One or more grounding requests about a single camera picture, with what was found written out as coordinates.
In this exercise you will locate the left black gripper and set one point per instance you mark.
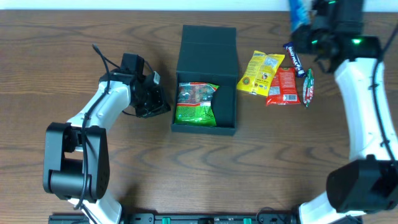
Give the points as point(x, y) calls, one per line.
point(155, 101)

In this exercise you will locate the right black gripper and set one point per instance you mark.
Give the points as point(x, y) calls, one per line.
point(302, 38)

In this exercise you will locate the blue Oreo cookie pack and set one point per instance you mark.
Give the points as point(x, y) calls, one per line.
point(299, 15)

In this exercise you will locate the red green candy pack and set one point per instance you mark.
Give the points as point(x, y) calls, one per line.
point(308, 88)

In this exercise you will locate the green snack bag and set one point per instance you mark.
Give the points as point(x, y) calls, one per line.
point(194, 104)

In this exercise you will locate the black gift box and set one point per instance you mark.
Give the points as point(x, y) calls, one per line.
point(208, 54)

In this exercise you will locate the red snack bag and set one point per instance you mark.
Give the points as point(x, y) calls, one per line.
point(283, 89)

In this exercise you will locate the yellow snack bag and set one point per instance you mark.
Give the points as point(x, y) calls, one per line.
point(260, 73)

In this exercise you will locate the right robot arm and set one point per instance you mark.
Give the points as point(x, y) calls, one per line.
point(368, 183)

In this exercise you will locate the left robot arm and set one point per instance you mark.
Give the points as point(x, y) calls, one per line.
point(76, 157)

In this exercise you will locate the purple Dairy Milk bar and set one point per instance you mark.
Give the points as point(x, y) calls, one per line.
point(299, 70)

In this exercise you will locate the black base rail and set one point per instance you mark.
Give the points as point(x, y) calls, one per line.
point(264, 216)

